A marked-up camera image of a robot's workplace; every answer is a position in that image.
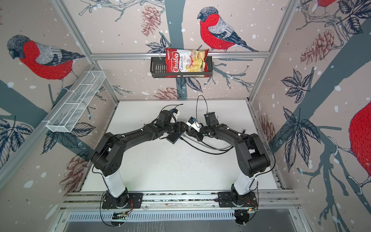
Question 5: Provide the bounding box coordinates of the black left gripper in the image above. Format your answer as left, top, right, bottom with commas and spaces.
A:
164, 121, 189, 134

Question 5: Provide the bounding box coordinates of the grey ethernet cable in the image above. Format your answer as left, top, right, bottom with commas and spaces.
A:
182, 136, 235, 152

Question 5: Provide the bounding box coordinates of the black network switch box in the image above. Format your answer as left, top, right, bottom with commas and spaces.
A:
166, 132, 183, 144

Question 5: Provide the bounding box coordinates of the black ethernet cable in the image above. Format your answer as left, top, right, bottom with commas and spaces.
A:
179, 137, 235, 156

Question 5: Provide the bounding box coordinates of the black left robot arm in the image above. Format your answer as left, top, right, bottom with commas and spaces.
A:
90, 109, 189, 205

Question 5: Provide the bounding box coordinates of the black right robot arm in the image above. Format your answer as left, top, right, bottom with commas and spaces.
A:
186, 112, 271, 205

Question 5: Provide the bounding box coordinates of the red cassava chips bag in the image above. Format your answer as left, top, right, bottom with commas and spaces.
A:
165, 48, 212, 78

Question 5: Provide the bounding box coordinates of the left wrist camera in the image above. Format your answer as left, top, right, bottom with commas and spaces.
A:
170, 108, 180, 119

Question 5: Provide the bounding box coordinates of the black wall basket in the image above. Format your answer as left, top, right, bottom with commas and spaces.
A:
150, 57, 213, 78

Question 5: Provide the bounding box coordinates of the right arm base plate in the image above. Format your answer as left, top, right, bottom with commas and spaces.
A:
214, 191, 258, 208

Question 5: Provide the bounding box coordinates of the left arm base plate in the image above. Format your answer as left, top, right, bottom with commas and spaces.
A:
101, 193, 144, 209

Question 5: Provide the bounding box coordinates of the aluminium mounting rail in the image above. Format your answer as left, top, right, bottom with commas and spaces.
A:
60, 189, 301, 211

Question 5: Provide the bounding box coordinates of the white wire mesh shelf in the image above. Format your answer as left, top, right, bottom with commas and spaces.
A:
46, 71, 106, 132

